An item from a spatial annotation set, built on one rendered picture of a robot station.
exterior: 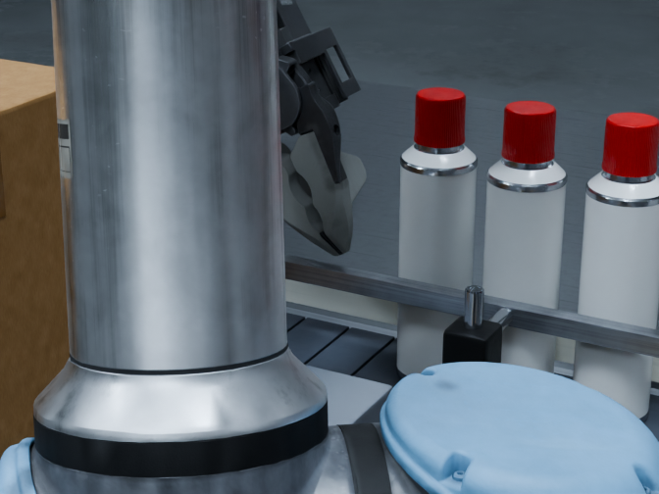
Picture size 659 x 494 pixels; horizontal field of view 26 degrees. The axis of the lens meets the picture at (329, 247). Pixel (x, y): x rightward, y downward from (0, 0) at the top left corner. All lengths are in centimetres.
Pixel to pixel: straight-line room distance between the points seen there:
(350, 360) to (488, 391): 45
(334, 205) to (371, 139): 71
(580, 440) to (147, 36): 23
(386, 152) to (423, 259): 70
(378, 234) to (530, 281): 49
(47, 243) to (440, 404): 34
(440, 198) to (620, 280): 13
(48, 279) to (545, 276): 32
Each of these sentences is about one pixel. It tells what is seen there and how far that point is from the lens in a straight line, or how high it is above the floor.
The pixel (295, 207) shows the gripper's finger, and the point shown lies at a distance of 102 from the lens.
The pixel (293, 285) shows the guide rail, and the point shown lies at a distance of 109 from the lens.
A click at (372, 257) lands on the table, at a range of 135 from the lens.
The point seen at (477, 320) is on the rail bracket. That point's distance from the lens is 87.
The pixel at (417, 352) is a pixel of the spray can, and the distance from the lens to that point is 99.
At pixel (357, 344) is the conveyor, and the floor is 88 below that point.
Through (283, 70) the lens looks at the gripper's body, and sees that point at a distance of 99.
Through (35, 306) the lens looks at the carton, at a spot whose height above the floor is 100.
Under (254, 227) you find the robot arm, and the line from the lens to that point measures 53.
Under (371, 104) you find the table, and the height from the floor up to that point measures 83.
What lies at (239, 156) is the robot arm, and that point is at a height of 118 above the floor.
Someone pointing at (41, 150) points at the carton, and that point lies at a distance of 83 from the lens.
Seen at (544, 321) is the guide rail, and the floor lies 96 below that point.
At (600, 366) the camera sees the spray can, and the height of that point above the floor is 93.
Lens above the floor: 134
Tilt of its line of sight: 22 degrees down
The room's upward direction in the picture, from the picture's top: straight up
